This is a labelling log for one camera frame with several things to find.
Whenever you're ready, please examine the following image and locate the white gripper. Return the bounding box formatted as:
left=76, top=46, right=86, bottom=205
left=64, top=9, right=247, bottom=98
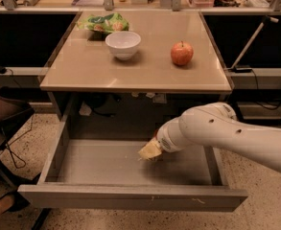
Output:
left=138, top=123, right=187, bottom=160

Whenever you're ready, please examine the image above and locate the orange soda can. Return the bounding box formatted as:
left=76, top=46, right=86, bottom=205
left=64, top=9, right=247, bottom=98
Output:
left=152, top=129, right=160, bottom=145

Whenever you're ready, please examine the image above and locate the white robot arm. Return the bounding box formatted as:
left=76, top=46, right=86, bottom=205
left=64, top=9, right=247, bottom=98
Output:
left=139, top=103, right=281, bottom=173

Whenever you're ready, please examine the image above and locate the open grey top drawer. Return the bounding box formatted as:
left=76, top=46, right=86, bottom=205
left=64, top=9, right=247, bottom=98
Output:
left=17, top=112, right=248, bottom=213

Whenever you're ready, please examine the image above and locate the red apple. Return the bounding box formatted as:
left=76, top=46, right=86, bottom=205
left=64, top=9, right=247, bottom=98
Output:
left=171, top=41, right=194, bottom=66

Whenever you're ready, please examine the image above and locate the white bowl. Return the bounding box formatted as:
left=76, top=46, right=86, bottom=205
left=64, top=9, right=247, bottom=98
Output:
left=105, top=31, right=141, bottom=60

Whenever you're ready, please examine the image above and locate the white rod on stand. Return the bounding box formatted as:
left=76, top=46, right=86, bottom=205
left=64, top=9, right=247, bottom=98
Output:
left=229, top=15, right=279, bottom=72

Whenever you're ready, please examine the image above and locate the green chip bag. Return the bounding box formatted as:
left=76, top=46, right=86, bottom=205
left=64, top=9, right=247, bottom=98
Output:
left=77, top=12, right=129, bottom=35

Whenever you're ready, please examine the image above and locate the person's foot in shoe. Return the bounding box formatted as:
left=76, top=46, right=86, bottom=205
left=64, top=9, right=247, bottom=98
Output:
left=0, top=172, right=42, bottom=220

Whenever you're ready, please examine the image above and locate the brown office chair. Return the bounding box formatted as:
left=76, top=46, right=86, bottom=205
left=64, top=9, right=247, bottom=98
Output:
left=0, top=87, right=35, bottom=176

